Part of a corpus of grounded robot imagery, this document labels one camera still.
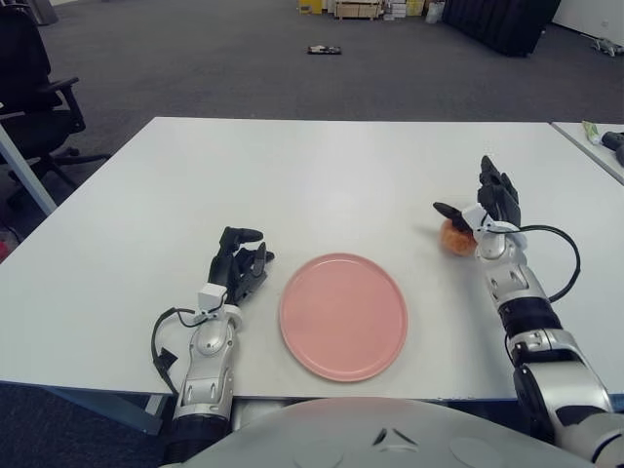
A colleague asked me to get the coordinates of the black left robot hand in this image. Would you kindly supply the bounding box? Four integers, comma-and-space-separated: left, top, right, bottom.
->
208, 225, 276, 309

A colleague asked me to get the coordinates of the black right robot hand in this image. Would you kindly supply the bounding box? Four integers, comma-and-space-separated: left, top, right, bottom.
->
432, 154, 523, 230

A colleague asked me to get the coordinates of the red yellow apple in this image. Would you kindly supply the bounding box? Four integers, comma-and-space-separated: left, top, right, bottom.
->
440, 218, 477, 255

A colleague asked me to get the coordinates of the pink round plate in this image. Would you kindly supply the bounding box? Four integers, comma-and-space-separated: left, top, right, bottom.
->
279, 252, 410, 383

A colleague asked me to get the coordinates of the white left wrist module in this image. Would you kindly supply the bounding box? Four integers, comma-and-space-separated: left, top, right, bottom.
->
197, 285, 229, 316

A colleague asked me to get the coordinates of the black curtain partition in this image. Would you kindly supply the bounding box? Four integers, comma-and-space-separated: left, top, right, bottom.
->
441, 0, 565, 59

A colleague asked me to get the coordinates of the small grey robot dog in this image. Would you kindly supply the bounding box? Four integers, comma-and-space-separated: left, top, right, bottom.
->
590, 37, 624, 56

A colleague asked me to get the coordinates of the grey robot torso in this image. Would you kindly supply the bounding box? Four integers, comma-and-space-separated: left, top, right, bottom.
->
184, 397, 601, 468

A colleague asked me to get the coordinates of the light blue metal leg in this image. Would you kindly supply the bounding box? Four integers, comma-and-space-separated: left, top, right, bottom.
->
0, 116, 59, 216

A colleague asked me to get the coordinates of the wooden crate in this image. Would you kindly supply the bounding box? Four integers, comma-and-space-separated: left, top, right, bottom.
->
333, 0, 382, 21

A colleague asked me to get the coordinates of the black office chair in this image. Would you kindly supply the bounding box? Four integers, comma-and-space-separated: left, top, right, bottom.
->
0, 2, 111, 206

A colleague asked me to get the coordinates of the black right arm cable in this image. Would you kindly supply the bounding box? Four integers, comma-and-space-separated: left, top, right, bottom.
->
487, 223, 582, 303

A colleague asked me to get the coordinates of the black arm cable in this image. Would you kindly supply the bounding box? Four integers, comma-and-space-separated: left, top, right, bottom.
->
487, 223, 582, 303
149, 306, 206, 396

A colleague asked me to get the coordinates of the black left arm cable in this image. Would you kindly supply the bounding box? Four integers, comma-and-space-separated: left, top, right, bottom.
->
149, 306, 206, 396

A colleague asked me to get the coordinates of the blue table frame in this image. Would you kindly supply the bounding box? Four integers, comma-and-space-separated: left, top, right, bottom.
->
0, 382, 170, 436

